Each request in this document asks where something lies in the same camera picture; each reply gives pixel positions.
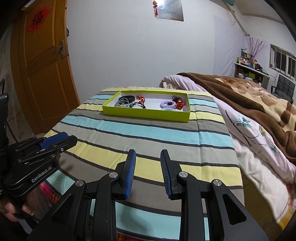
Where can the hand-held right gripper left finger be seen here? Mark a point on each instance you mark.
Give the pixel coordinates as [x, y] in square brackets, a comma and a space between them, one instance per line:
[129, 176]

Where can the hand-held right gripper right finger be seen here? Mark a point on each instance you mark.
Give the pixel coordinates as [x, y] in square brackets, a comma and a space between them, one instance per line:
[167, 176]

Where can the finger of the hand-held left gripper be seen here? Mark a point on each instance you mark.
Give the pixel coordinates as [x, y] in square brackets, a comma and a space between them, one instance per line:
[67, 142]
[53, 140]

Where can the green cardboard box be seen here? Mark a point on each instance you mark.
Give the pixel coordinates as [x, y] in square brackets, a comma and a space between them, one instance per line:
[148, 114]

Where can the person's left hand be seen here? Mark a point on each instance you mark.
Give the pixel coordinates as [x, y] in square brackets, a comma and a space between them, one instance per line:
[29, 208]

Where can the striped bed sheet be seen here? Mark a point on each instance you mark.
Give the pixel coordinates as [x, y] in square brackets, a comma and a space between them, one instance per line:
[138, 139]

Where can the wooden door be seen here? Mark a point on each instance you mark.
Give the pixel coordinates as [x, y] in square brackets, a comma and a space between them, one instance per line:
[44, 81]

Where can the black smart band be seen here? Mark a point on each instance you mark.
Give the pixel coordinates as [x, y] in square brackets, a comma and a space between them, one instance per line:
[128, 97]

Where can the metal door lock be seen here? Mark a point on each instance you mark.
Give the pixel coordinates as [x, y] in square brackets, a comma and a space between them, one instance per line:
[62, 49]

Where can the pink floral quilt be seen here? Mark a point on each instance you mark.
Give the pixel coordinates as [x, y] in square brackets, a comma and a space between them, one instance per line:
[254, 148]

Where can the brown plush blanket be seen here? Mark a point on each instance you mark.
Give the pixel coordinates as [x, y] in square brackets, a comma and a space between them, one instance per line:
[254, 97]

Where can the red paper door decoration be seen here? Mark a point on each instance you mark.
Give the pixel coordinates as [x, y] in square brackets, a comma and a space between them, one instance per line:
[38, 20]

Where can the grey storage shelf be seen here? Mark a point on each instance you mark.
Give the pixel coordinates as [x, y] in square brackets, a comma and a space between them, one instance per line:
[252, 76]

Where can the row of bottles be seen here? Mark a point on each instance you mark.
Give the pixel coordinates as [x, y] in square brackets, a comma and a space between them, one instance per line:
[247, 60]

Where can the black chair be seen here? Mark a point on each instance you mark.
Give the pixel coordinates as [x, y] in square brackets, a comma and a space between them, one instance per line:
[285, 88]

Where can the purple dried branches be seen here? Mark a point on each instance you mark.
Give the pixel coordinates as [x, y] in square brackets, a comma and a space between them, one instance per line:
[255, 47]

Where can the red hanging ornament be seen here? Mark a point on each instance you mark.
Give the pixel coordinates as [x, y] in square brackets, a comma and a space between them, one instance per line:
[155, 7]

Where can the window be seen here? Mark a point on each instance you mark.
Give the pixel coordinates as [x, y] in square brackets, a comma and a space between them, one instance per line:
[283, 62]

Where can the teal ceiling lamp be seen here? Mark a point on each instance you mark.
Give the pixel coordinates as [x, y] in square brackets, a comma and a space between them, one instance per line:
[229, 2]

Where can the silver wall foil sheet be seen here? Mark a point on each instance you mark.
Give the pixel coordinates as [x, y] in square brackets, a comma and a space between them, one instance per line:
[171, 10]

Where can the wooden wall stick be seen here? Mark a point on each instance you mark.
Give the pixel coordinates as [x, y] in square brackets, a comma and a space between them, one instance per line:
[238, 20]

